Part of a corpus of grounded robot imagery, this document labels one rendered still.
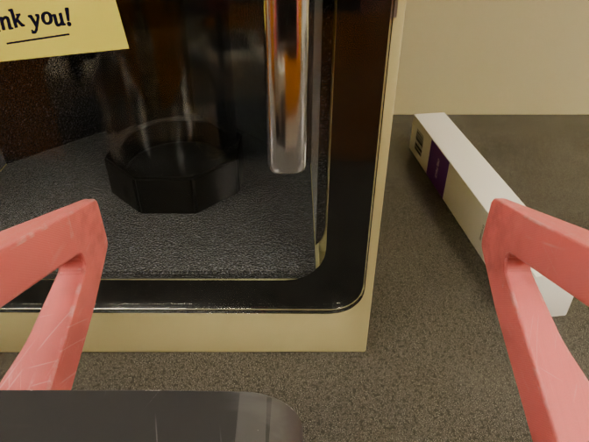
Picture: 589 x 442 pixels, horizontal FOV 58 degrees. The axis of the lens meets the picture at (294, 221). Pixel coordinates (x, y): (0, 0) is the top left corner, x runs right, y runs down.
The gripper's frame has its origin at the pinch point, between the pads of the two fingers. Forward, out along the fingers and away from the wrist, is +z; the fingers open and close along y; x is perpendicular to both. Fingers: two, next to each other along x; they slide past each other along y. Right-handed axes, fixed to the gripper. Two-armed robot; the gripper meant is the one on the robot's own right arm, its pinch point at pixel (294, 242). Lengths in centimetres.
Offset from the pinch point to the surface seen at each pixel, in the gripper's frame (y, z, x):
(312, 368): -1.2, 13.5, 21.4
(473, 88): -24, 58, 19
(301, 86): -0.3, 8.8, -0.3
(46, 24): 10.7, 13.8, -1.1
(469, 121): -22, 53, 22
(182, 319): 7.4, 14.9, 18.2
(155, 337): 9.4, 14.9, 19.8
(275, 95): 0.7, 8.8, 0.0
